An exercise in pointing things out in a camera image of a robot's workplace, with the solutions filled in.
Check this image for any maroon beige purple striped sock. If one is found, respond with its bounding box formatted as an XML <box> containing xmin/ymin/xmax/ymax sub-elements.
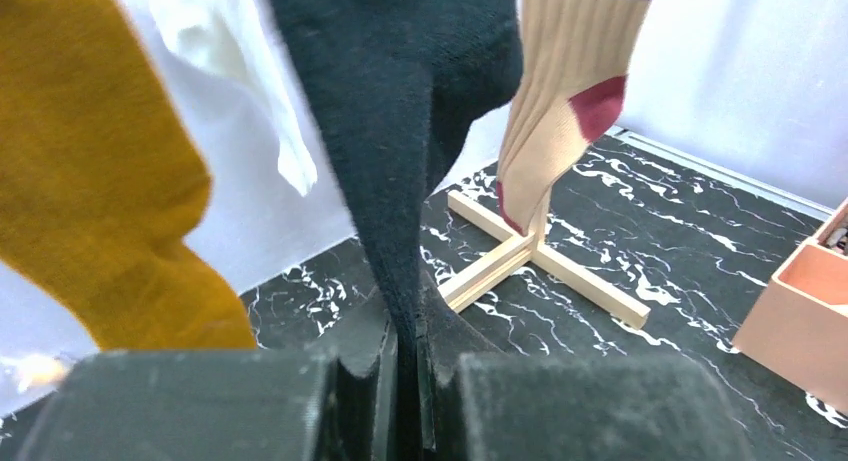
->
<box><xmin>496</xmin><ymin>0</ymin><xmax>652</xmax><ymax>235</ymax></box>

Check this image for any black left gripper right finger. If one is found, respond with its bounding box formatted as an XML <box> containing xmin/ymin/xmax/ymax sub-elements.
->
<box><xmin>418</xmin><ymin>273</ymin><xmax>752</xmax><ymax>460</ymax></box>

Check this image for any peach desk organizer tray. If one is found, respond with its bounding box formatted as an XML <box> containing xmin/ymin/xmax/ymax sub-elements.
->
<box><xmin>733</xmin><ymin>202</ymin><xmax>847</xmax><ymax>414</ymax></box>

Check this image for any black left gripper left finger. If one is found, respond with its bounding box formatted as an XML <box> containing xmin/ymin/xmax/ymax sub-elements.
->
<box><xmin>18</xmin><ymin>295</ymin><xmax>396</xmax><ymax>461</ymax></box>

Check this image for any wooden hanger stand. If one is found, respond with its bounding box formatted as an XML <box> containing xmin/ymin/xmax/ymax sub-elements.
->
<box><xmin>439</xmin><ymin>191</ymin><xmax>650</xmax><ymax>329</ymax></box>

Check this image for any white sock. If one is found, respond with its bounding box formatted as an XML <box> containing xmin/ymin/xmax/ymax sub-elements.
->
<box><xmin>133</xmin><ymin>0</ymin><xmax>318</xmax><ymax>197</ymax></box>

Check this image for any mustard yellow striped sock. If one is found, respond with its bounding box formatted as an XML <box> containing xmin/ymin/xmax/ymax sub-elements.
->
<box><xmin>1</xmin><ymin>0</ymin><xmax>256</xmax><ymax>350</ymax></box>

